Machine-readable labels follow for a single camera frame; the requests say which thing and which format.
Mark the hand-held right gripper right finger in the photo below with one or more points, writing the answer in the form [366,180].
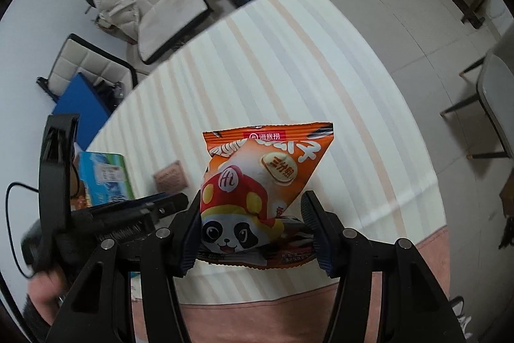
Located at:
[317,238]

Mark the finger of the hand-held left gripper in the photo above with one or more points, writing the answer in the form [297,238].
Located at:
[48,186]
[120,218]

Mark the person's left forearm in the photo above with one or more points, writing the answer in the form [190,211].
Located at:
[34,315]

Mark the blue board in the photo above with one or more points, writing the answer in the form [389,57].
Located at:
[80,106]

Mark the person's left hand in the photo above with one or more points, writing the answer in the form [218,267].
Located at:
[48,286]

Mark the orange snack packet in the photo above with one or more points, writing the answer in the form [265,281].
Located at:
[257,174]

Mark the grey folding chair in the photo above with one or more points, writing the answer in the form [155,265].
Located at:
[498,94]

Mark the white quilted chair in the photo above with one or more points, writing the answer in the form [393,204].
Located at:
[80,61]

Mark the chrome dumbbell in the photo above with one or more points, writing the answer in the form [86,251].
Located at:
[119,90]

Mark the small brown card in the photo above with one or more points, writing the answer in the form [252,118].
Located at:
[170,176]

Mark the pink blanket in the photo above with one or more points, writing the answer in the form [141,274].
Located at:
[257,311]

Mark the cardboard box blue sides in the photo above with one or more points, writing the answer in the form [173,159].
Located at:
[104,174]

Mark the striped tablecloth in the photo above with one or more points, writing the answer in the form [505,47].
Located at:
[301,65]

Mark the grey white sneaker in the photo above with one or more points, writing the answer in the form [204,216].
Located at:
[461,315]

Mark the white padded chair black trim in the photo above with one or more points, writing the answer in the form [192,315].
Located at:
[172,21]

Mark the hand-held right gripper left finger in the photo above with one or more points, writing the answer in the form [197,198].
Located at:
[188,238]

